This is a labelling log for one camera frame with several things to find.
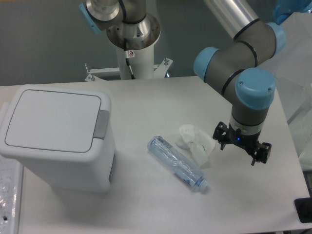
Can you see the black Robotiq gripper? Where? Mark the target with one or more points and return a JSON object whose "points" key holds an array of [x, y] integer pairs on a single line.
{"points": [[244, 137]]}

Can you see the white push-lid trash can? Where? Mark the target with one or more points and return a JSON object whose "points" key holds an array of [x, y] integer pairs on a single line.
{"points": [[62, 135]]}

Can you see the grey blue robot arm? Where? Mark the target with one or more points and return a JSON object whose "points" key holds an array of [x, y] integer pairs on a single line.
{"points": [[234, 73]]}

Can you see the crumpled white tissue paper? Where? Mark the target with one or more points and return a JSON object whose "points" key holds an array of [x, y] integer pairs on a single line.
{"points": [[199, 143]]}

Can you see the crushed clear plastic bottle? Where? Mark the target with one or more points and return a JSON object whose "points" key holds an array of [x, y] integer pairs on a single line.
{"points": [[179, 165]]}

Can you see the translucent plastic box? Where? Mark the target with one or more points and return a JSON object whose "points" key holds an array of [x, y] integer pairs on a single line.
{"points": [[292, 68]]}

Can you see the black device at edge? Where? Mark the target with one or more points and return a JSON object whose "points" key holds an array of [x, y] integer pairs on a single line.
{"points": [[304, 209]]}

